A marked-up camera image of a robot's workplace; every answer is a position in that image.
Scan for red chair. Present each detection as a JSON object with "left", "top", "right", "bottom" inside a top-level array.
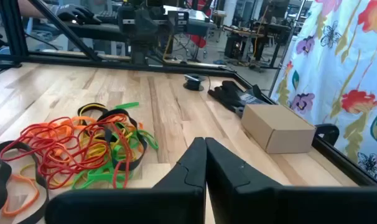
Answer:
[{"left": 188, "top": 0, "right": 213, "bottom": 49}]

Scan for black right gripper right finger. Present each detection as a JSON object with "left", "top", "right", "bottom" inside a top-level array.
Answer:
[{"left": 206, "top": 138, "right": 377, "bottom": 224}]

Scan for black background workbench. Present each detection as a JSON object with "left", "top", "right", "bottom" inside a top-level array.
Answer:
[{"left": 222, "top": 21, "right": 295, "bottom": 69}]

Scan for person's forearm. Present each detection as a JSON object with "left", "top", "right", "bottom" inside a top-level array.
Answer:
[{"left": 17, "top": 0, "right": 63, "bottom": 18}]

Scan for floral print curtain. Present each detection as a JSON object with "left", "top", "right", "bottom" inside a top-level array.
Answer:
[{"left": 269, "top": 0, "right": 377, "bottom": 187}]

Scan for orange rubber band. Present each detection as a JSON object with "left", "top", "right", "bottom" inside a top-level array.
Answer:
[
  {"left": 1, "top": 174, "right": 40, "bottom": 218},
  {"left": 26, "top": 123, "right": 71, "bottom": 147},
  {"left": 59, "top": 115, "right": 98, "bottom": 128}
]

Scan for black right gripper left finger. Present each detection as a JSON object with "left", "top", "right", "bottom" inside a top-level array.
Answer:
[{"left": 45, "top": 137, "right": 207, "bottom": 224}]

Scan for brown cardboard box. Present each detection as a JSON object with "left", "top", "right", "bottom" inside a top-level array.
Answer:
[{"left": 240, "top": 104, "right": 317, "bottom": 155}]

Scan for black work gloves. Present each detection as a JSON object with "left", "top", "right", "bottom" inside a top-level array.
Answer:
[{"left": 207, "top": 80, "right": 267, "bottom": 118}]

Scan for floral fabric backdrop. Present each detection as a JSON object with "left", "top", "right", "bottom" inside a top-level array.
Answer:
[{"left": 268, "top": 0, "right": 307, "bottom": 97}]

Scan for green rubber band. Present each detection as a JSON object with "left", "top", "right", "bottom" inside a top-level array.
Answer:
[
  {"left": 113, "top": 101, "right": 140, "bottom": 110},
  {"left": 113, "top": 123, "right": 160, "bottom": 153},
  {"left": 72, "top": 169, "right": 127, "bottom": 190}
]

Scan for black curved bracket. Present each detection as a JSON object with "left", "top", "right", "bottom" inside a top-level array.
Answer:
[{"left": 314, "top": 123, "right": 340, "bottom": 147}]

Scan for wide black rubber band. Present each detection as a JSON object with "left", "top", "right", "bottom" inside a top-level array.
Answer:
[
  {"left": 96, "top": 108, "right": 149, "bottom": 172},
  {"left": 77, "top": 102, "right": 109, "bottom": 118},
  {"left": 0, "top": 140, "right": 50, "bottom": 224}
]

